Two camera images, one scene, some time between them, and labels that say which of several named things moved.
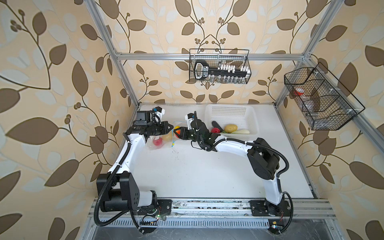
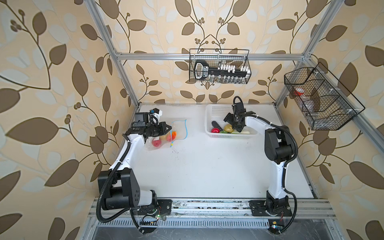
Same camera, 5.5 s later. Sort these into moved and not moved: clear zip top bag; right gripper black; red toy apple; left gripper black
Moved: right gripper black
Not moved: left gripper black; red toy apple; clear zip top bag
